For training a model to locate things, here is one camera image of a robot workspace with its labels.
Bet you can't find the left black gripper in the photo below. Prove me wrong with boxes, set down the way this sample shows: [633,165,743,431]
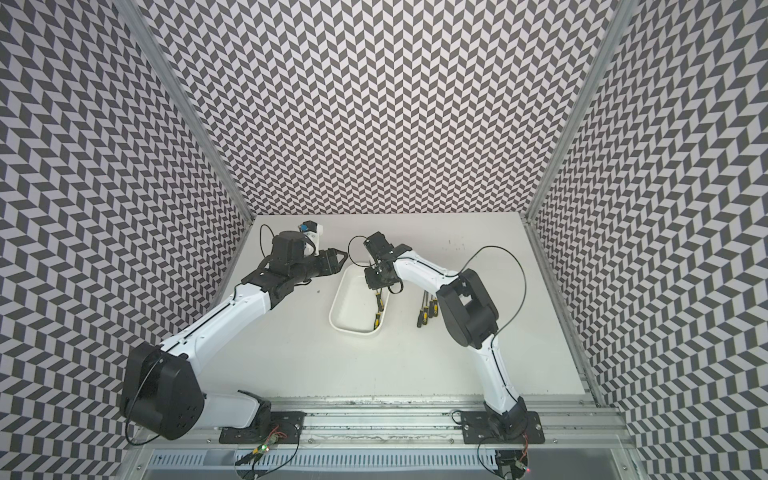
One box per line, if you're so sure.
[291,247,349,284]

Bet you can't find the white plastic storage tray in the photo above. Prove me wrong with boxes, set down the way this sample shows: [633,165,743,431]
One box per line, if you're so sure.
[328,265,390,337]

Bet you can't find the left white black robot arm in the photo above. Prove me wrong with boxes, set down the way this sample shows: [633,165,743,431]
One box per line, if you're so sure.
[119,228,348,440]

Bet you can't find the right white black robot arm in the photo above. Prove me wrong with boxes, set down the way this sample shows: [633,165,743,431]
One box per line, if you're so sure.
[363,232,528,440]

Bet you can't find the left base wiring with board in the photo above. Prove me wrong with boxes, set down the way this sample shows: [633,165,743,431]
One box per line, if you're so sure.
[235,419,301,480]

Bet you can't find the base wiring with board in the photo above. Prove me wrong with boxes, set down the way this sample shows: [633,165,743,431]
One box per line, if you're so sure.
[449,406,532,480]
[235,419,301,480]

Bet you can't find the right base wiring with board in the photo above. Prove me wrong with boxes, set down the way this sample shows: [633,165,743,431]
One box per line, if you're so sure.
[449,406,532,480]

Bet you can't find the left wrist camera white blue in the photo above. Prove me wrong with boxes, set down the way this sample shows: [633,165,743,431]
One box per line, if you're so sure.
[298,220,323,257]

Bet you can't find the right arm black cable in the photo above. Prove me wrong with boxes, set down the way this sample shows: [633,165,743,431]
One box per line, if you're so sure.
[455,244,528,337]

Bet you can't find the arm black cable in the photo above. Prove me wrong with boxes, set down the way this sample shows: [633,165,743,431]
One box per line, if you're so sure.
[122,224,277,447]
[455,244,528,337]

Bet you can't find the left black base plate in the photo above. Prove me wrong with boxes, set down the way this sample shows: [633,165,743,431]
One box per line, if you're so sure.
[218,411,306,445]

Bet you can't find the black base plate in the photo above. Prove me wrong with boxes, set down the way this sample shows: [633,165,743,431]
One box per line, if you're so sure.
[453,410,546,445]
[218,411,306,445]

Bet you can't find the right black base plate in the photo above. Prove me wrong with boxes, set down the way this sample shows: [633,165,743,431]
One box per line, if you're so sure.
[453,410,546,445]

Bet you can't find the aluminium front rail frame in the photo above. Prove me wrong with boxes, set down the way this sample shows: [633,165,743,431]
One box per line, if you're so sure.
[116,395,649,479]

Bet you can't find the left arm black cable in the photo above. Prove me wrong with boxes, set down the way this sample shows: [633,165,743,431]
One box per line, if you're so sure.
[122,224,277,447]

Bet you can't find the left aluminium corner post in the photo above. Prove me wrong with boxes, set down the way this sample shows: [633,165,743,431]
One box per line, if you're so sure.
[113,0,254,223]

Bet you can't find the aluminium corner post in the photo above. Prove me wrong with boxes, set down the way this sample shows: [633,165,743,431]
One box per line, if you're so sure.
[113,0,254,223]
[524,0,639,223]

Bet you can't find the right aluminium corner post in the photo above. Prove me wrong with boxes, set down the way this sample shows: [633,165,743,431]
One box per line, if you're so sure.
[524,0,639,223]

